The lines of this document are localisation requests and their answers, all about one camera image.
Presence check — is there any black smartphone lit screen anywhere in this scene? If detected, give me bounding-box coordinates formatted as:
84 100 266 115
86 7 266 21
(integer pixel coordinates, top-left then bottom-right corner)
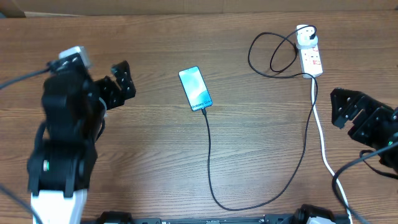
178 66 213 111

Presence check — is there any black usb charging cable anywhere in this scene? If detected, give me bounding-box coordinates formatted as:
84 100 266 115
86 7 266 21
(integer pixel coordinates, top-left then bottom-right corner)
200 25 319 212

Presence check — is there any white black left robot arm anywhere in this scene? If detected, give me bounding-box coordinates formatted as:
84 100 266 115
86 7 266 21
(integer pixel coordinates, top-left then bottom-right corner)
27 53 136 223

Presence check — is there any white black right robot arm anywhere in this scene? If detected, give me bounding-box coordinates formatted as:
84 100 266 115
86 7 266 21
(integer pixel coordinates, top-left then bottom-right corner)
330 88 397 223

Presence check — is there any white power strip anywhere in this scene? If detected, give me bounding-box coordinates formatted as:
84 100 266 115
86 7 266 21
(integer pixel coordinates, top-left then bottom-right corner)
296 24 323 79

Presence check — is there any brown cardboard backdrop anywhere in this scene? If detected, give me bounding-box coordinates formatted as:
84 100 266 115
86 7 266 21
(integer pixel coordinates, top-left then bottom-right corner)
1 0 397 17

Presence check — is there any white power strip cord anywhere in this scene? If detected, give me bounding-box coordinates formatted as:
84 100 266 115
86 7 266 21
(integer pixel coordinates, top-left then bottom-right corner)
310 76 354 224

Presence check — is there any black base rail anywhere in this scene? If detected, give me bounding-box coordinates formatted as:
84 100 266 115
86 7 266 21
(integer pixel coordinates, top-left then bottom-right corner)
80 211 352 224

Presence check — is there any white usb wall charger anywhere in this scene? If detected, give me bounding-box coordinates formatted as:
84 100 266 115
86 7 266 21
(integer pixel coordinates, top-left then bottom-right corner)
296 27 318 50

